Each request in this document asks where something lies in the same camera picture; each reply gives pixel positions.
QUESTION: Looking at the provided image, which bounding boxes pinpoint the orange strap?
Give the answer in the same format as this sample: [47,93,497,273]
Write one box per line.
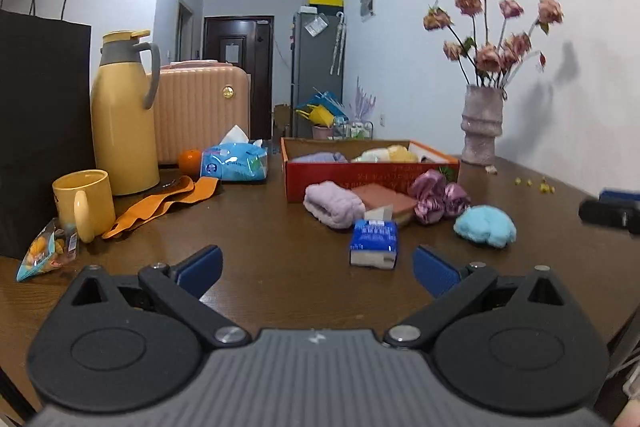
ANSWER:
[101,175,221,239]

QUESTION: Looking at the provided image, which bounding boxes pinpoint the white folded umbrella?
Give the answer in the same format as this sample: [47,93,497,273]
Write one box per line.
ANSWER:
[330,12,347,76]

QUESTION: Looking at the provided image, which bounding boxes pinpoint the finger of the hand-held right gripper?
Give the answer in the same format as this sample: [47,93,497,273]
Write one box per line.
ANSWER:
[599,189,640,204]
[579,198,640,236]

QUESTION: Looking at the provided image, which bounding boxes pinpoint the orange fruit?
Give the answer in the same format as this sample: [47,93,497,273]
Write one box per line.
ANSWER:
[179,149,203,172]

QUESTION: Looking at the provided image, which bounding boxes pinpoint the brown block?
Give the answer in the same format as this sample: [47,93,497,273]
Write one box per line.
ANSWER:
[350,184,418,225]

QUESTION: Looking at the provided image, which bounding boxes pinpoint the dark side door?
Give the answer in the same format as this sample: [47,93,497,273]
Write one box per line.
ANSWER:
[177,0,195,62]

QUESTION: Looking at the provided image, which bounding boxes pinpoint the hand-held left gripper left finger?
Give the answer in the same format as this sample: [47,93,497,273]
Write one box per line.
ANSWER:
[54,245,251,349]

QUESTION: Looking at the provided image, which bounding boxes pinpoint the purple dried flower bunch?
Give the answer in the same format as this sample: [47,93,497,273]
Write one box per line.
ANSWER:
[348,77,376,120]

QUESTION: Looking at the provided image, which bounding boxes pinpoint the yellow plush toy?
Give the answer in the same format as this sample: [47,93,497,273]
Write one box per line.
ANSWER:
[382,145,420,164]

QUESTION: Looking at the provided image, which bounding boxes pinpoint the pink ceramic vase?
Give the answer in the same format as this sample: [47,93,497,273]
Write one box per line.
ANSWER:
[460,84,508,166]

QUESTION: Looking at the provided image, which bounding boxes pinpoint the red cardboard box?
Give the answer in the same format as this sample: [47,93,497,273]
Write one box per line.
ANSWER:
[280,137,461,204]

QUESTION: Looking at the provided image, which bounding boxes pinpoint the dark brown entrance door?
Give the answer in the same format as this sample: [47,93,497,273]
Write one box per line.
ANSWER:
[202,16,275,140]

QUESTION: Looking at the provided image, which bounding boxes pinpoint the colourful snack packet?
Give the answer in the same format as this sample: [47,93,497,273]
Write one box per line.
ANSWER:
[16,218,81,283]

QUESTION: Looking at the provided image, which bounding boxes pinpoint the dried pink roses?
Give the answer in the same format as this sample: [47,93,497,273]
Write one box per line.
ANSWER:
[423,0,564,90]

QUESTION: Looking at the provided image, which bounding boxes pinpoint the scattered yellow crumbs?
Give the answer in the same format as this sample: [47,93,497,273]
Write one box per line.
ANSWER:
[515,177,556,195]

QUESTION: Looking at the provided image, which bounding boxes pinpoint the blue tissue pack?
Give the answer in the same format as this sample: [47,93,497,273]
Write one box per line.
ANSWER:
[200,125,269,182]

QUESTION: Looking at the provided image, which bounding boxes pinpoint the yellow thermos jug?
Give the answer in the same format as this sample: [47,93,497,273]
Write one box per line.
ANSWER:
[91,30,162,196]

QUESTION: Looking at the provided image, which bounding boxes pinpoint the small bottles on rack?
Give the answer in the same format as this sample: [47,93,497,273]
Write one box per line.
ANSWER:
[332,116,373,140]

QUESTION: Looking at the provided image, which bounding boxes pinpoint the yellow mug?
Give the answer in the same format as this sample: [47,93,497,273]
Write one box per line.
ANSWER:
[52,170,117,244]

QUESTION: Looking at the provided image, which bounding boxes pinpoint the black paper bag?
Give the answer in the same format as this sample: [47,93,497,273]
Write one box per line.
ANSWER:
[0,0,97,260]

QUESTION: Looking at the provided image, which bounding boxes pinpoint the brown cardboard box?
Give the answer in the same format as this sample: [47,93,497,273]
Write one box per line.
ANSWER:
[273,104,293,138]

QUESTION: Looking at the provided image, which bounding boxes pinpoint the clear plastic pouch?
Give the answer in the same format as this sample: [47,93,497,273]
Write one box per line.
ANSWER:
[304,13,328,38]

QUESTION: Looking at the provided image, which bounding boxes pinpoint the light blue plush toy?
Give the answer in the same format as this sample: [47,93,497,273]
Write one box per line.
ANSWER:
[454,205,517,249]

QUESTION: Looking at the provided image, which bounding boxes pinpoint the lavender fluffy cloth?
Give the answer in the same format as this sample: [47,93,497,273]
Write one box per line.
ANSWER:
[303,181,367,229]

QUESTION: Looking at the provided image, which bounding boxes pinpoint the pink ribbed suitcase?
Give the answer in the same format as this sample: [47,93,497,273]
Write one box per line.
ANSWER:
[150,60,252,166]

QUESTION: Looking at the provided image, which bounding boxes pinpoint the mauve satin scrunchie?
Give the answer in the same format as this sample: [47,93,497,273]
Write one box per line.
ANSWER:
[407,169,449,225]

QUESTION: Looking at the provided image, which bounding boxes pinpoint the purple knitted cloth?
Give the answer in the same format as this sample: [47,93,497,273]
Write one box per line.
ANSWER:
[291,151,348,164]

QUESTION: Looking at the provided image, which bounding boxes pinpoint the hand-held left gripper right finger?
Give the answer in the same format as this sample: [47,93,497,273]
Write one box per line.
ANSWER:
[383,244,586,349]

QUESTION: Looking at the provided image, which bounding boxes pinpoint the grey refrigerator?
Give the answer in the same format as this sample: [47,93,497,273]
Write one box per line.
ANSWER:
[290,6,346,138]

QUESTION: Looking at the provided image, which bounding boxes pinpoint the purple satin scrunchie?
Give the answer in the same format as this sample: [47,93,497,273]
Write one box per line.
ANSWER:
[442,182,472,218]

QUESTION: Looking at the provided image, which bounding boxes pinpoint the blue and yellow bags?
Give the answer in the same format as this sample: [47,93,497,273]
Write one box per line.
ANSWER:
[295,91,346,128]

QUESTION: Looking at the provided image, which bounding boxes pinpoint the small blue tissue packet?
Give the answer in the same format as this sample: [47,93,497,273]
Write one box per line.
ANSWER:
[349,218,399,270]

